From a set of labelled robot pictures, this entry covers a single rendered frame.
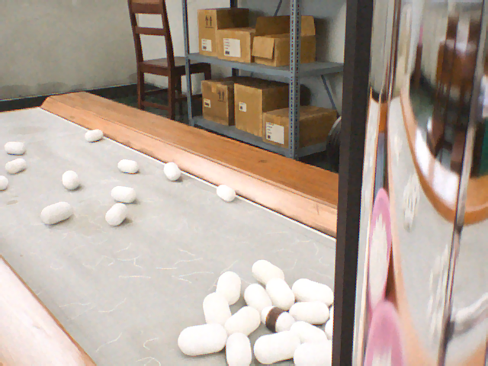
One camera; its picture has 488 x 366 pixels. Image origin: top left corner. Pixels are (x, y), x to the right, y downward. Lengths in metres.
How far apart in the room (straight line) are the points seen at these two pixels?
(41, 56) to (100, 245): 4.47
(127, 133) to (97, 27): 4.22
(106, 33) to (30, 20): 0.66
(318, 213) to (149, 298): 0.23
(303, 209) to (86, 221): 0.26
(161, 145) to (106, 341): 0.50
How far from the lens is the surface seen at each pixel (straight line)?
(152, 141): 0.93
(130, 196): 0.72
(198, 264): 0.56
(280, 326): 0.45
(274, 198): 0.69
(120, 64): 5.31
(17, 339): 0.45
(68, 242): 0.64
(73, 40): 5.13
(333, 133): 0.96
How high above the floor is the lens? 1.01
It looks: 20 degrees down
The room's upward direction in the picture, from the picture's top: 1 degrees counter-clockwise
